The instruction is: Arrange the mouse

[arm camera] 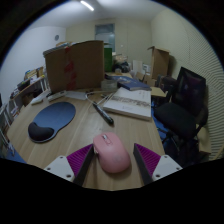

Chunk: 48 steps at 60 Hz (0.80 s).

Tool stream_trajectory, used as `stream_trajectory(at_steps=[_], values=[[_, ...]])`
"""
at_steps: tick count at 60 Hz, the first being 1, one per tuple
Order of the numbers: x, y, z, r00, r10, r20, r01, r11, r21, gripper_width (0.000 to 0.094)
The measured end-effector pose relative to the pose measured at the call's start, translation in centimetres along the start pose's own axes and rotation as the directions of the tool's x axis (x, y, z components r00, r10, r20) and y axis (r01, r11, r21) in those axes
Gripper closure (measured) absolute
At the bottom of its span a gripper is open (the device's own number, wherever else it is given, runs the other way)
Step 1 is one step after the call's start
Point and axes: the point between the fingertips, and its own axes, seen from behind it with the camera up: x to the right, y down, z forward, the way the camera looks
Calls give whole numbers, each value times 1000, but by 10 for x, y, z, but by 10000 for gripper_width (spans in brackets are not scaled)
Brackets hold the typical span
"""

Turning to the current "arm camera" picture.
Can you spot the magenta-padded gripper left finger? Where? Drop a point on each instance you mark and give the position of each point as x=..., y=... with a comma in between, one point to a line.
x=58, y=166

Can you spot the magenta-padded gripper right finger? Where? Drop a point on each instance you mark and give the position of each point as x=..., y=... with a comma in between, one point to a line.
x=166, y=166

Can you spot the pink computer mouse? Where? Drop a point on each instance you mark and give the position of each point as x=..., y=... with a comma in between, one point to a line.
x=111, y=153

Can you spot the blue mouse pad, black rest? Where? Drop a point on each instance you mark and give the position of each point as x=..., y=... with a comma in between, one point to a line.
x=53, y=116

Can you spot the black office chair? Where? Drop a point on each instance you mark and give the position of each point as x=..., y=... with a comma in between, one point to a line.
x=176, y=118

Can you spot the small white flat device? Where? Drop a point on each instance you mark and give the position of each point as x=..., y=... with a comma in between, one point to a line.
x=37, y=101

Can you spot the black marker pen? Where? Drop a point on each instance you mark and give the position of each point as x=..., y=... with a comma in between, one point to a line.
x=104, y=115

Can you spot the white remote control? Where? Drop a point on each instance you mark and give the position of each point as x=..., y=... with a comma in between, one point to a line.
x=56, y=96

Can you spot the white paper sheet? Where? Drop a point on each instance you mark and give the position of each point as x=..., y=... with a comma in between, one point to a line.
x=76, y=95

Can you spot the thick white book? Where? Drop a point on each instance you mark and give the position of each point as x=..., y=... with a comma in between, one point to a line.
x=128, y=103

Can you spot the cluttered shelf unit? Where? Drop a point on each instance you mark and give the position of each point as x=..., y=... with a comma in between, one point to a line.
x=25, y=86

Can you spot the dark blue book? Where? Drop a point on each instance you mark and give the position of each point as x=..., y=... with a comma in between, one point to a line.
x=131, y=83

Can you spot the clear plastic container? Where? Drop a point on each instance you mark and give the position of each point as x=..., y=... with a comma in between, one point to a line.
x=109, y=85

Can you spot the tall open cardboard box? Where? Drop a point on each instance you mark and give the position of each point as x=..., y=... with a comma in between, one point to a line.
x=160, y=63

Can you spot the large brown cardboard box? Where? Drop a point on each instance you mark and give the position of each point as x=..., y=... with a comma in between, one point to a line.
x=83, y=65

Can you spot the green box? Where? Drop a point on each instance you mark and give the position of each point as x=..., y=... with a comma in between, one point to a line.
x=108, y=60

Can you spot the door with glass pane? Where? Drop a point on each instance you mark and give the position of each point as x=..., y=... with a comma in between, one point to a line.
x=105, y=35

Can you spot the ceiling tube light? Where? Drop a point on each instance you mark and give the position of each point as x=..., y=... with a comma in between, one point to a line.
x=87, y=5

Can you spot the round wall clock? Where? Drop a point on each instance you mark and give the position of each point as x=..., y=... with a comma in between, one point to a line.
x=56, y=37

